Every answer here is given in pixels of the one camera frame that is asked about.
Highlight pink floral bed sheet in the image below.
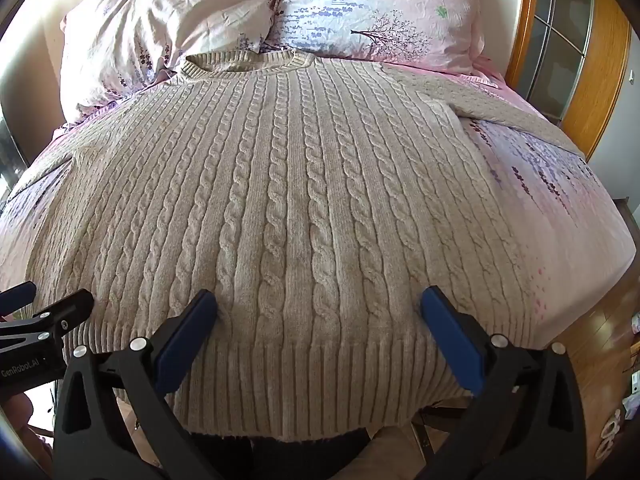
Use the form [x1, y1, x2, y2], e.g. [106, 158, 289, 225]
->
[0, 55, 633, 351]

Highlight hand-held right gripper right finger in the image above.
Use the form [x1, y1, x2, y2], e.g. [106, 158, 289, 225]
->
[420, 285, 588, 480]

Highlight folded floral duvet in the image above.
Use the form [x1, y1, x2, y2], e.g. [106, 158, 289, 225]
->
[60, 0, 282, 123]

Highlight bluish floral tree print pillow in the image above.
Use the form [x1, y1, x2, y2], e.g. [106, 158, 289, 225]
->
[272, 0, 493, 73]

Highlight person's dark trousers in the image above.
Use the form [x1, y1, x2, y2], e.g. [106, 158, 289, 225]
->
[187, 427, 373, 480]

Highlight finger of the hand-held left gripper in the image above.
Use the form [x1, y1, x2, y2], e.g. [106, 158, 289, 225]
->
[0, 289, 96, 358]
[0, 281, 37, 317]

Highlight beige cable knit sweater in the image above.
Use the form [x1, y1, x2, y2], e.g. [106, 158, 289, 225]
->
[7, 50, 596, 443]

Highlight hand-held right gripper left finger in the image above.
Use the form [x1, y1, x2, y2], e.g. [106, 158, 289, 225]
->
[52, 289, 226, 480]

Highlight dark wooden furniture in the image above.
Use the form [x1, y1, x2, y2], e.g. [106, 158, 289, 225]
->
[612, 196, 640, 243]

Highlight person's left hand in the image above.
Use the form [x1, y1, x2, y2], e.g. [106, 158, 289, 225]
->
[0, 394, 53, 467]

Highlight white round items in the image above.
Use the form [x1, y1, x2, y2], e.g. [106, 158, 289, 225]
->
[594, 407, 628, 472]

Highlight dark metal frame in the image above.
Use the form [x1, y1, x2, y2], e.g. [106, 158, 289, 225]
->
[0, 112, 28, 203]

